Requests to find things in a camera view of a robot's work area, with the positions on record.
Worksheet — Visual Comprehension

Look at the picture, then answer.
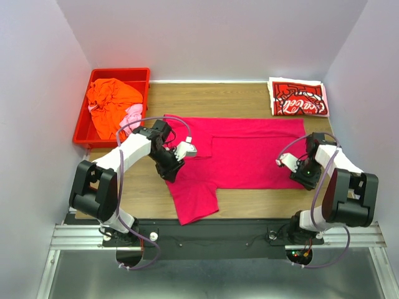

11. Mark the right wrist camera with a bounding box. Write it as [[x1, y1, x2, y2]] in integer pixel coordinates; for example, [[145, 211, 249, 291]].
[[276, 153, 299, 173]]

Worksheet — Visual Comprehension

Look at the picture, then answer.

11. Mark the light pink t shirt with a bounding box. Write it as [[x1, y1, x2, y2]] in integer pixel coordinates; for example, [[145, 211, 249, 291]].
[[89, 103, 143, 140]]

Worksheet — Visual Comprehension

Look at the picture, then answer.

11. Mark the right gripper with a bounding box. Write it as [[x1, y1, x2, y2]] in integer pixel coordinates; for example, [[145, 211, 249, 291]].
[[289, 158, 322, 191]]

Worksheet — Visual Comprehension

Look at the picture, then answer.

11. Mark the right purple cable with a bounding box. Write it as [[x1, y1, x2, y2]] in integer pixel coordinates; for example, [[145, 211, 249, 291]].
[[277, 133, 352, 268]]

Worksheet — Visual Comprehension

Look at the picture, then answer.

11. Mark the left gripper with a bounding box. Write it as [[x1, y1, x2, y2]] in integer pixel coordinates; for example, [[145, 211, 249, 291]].
[[149, 147, 185, 184]]

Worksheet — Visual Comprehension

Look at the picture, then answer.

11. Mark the folded white t shirt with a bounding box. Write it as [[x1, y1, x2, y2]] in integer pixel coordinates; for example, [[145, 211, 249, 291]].
[[267, 77, 325, 116]]

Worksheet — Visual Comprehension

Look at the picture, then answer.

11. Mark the aluminium frame rail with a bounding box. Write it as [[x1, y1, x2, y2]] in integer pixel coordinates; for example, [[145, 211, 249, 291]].
[[37, 149, 389, 299]]

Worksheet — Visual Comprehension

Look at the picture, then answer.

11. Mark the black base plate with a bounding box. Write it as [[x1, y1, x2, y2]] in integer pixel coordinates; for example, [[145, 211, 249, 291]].
[[99, 218, 324, 261]]

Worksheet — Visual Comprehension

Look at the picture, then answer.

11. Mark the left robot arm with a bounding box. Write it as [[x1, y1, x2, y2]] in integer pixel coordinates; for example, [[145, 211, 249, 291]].
[[69, 116, 196, 245]]

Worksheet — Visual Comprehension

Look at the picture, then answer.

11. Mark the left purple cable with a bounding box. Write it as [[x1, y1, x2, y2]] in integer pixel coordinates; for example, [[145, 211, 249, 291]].
[[113, 114, 194, 271]]

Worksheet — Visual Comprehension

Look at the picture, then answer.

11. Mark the red plastic bin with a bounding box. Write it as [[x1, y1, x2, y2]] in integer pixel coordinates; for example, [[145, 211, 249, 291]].
[[72, 67, 150, 150]]

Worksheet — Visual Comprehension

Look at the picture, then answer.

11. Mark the folded red coca-cola t shirt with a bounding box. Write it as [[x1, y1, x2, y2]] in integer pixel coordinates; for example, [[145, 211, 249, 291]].
[[269, 80, 330, 116]]

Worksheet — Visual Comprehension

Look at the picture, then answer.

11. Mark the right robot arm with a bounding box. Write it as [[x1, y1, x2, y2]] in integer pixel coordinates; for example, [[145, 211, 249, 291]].
[[276, 132, 378, 244]]

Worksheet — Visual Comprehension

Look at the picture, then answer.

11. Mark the magenta t shirt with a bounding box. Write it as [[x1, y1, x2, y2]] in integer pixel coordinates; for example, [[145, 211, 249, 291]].
[[166, 117, 305, 225]]

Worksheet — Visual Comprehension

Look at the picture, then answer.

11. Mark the orange t shirt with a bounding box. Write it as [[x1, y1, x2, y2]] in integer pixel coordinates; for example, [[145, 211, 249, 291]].
[[86, 78, 143, 140]]

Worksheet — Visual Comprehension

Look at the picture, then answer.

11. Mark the purple cable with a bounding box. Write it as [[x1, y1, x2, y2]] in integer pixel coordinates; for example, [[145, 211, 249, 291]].
[[277, 133, 352, 268], [113, 114, 194, 271]]

